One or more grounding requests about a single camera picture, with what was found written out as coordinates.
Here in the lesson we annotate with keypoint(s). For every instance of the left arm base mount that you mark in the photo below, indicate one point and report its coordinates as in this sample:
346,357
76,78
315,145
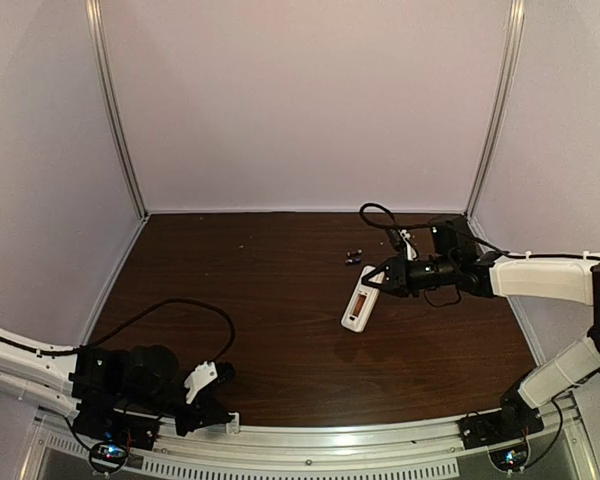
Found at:
109,440

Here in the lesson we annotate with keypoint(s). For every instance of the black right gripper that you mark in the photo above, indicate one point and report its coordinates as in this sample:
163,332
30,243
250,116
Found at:
397,275

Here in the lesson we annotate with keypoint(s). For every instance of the white remote control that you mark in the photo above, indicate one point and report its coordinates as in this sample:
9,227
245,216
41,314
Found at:
361,303

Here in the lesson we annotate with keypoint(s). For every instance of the left aluminium corner post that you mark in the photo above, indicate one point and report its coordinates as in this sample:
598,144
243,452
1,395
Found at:
111,105

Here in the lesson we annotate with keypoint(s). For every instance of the white battery cover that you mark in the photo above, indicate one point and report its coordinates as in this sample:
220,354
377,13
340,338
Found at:
232,427

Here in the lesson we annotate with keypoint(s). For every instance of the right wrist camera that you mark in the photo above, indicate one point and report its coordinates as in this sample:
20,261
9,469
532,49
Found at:
400,240

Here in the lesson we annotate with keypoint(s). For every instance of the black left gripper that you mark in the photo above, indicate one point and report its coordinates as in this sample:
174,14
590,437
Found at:
191,410

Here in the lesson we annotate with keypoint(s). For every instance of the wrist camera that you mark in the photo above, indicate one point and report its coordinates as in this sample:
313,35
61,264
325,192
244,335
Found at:
400,240
206,375

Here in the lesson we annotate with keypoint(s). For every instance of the right aluminium corner post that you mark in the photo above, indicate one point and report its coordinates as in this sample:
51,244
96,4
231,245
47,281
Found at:
510,58

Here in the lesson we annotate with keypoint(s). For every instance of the aluminium corner post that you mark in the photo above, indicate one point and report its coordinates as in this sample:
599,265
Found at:
510,58
111,105

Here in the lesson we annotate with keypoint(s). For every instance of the upper small battery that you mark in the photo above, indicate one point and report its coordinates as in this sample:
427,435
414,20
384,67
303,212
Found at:
356,251

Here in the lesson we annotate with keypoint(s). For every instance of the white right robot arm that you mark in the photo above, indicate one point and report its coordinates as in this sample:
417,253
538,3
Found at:
473,266

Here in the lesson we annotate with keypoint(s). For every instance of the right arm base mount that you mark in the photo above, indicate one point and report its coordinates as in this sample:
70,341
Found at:
514,420

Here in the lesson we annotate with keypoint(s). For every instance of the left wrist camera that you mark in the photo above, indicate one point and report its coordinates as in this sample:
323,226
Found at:
206,375

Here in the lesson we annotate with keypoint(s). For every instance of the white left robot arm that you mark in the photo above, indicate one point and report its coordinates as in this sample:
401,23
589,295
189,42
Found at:
114,394

